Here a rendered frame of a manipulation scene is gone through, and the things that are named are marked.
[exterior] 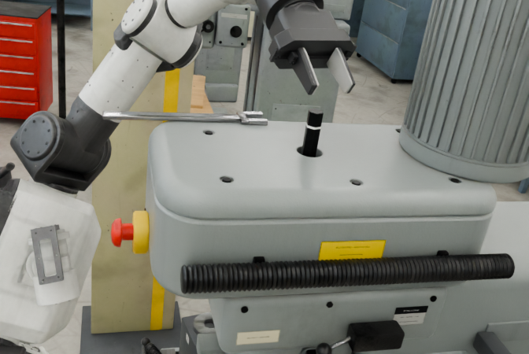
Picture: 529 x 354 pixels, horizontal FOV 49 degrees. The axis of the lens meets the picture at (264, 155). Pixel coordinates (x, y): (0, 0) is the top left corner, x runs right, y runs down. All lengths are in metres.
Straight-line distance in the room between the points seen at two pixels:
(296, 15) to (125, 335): 2.62
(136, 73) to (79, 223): 0.29
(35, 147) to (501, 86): 0.75
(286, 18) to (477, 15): 0.24
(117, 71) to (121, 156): 1.64
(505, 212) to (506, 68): 0.37
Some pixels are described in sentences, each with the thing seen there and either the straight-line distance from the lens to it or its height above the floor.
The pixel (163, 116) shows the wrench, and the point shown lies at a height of 1.90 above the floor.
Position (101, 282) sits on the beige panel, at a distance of 3.06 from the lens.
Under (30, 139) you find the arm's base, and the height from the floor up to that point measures 1.77.
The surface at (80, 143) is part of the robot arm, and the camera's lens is 1.11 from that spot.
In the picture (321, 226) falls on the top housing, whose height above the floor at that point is 1.85.
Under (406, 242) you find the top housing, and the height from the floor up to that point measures 1.82.
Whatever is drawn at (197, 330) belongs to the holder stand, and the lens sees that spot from 1.58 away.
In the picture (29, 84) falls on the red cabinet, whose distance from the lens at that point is 5.50.
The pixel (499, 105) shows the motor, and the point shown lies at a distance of 0.82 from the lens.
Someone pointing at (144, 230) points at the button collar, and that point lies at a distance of 0.82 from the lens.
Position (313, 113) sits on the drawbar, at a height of 1.95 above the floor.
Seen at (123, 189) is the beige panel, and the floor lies 0.88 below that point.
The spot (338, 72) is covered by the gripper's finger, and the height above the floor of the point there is 2.01.
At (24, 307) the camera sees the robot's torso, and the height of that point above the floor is 1.53.
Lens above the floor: 2.22
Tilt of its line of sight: 24 degrees down
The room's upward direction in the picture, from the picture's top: 8 degrees clockwise
